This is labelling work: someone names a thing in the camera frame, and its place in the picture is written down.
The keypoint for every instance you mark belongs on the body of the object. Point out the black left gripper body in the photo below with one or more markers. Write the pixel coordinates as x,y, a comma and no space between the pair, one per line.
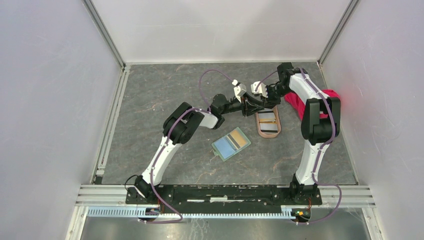
244,105

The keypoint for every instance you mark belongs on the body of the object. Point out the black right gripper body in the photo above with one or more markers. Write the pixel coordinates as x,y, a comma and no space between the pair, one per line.
275,93

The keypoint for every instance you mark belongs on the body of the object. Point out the yellow credit card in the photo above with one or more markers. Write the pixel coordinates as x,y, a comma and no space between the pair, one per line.
238,139

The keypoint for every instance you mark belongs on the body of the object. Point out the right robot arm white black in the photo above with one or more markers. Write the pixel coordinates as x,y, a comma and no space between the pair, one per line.
320,123

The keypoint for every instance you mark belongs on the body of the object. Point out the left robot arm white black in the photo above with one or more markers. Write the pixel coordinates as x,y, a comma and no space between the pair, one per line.
181,125

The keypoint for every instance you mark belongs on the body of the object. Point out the silver card with black stripe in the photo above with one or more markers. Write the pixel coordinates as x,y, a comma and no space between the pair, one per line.
269,127

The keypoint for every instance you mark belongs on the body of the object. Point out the pink oval card tray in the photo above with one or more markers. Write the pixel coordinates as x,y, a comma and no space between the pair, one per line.
275,110

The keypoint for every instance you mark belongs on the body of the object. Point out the crumpled red cloth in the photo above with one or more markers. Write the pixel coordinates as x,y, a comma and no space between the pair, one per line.
294,100

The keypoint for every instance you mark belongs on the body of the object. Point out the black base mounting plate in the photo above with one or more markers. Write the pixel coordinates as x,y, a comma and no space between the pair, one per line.
223,199

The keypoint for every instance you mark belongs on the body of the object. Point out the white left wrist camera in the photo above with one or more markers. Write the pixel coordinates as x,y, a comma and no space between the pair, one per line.
239,89

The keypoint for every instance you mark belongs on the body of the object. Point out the aluminium frame rail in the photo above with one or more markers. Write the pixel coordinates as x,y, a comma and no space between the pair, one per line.
98,200

